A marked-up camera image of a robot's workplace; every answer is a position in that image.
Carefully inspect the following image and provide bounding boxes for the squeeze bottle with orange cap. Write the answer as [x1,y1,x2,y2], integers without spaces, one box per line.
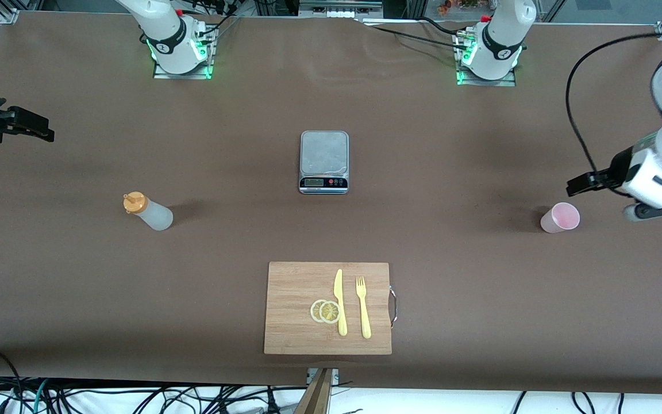
[123,191,174,232]

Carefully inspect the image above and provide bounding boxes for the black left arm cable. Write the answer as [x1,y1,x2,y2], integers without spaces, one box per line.
[565,32,662,176]

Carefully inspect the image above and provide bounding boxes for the pink plastic cup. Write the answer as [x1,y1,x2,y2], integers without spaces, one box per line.
[540,202,581,233]

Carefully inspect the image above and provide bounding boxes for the yellow plastic knife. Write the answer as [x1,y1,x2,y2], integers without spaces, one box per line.
[334,269,348,337]

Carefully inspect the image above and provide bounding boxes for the yellow plastic fork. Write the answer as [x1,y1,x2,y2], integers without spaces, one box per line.
[356,276,372,339]

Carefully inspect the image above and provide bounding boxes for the black power cable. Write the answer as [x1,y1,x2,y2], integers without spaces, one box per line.
[184,0,240,44]
[417,16,472,40]
[356,18,469,49]

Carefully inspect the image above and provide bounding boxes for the brown table cover sheet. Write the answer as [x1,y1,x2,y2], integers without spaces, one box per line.
[0,10,662,397]

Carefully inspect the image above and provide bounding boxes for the white power strip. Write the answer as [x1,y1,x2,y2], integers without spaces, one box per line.
[311,7,366,19]

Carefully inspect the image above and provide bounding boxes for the small metal bracket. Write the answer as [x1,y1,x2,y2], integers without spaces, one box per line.
[307,368,340,385]

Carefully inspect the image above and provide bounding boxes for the tall frame post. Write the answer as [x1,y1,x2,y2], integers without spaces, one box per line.
[294,368,334,414]

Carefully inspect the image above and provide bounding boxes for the silver digital kitchen scale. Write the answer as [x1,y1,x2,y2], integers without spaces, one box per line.
[299,131,349,195]

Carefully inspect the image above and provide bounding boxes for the teal cable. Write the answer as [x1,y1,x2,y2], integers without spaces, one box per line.
[32,379,50,414]

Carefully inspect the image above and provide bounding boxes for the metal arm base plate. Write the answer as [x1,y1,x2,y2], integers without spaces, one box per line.
[152,26,218,81]
[455,29,518,87]

